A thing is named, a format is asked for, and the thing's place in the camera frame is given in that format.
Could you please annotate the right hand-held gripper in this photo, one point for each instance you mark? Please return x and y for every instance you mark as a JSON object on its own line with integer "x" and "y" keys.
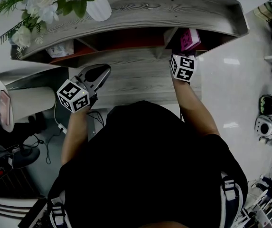
{"x": 183, "y": 68}

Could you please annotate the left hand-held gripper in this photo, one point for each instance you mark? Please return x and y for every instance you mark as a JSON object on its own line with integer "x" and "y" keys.
{"x": 72, "y": 96}

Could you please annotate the pink hardcover book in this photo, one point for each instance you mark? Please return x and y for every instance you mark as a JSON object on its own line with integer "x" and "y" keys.
{"x": 189, "y": 40}

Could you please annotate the grey wooden shelf desk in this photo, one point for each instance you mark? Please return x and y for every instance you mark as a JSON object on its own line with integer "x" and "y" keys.
{"x": 162, "y": 15}

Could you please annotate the person's right forearm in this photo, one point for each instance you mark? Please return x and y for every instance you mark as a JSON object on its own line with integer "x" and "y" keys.
{"x": 195, "y": 110}

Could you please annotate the person's left forearm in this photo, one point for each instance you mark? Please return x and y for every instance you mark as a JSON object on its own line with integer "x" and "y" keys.
{"x": 75, "y": 134}

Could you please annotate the red book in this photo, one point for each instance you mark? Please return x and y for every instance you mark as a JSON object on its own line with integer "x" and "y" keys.
{"x": 5, "y": 106}

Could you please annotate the white tissue pack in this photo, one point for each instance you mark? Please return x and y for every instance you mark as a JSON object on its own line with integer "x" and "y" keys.
{"x": 59, "y": 49}

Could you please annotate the white power strip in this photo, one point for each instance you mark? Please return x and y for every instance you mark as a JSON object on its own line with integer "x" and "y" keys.
{"x": 62, "y": 128}

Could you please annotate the round white side table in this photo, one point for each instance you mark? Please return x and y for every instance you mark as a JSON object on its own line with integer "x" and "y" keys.
{"x": 31, "y": 101}

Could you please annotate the white ribbed vase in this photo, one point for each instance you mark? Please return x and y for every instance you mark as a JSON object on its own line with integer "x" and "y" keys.
{"x": 100, "y": 6}

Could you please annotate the white artificial flower bouquet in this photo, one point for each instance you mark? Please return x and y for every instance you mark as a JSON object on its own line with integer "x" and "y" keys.
{"x": 43, "y": 6}

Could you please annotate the black helmet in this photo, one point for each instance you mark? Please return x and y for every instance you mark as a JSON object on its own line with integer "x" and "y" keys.
{"x": 268, "y": 104}

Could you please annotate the white helmet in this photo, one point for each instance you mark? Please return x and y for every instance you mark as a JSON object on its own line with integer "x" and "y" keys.
{"x": 266, "y": 126}

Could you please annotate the person's black shirt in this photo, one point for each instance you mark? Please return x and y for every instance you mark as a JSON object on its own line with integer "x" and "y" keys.
{"x": 147, "y": 165}

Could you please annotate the black round stand base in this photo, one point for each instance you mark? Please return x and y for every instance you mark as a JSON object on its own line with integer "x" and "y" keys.
{"x": 26, "y": 158}

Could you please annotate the cluttered white storage rack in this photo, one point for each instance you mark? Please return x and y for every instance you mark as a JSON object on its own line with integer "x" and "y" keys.
{"x": 268, "y": 198}

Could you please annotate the white striped curved panel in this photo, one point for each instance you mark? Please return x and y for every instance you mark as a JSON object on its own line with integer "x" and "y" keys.
{"x": 5, "y": 210}

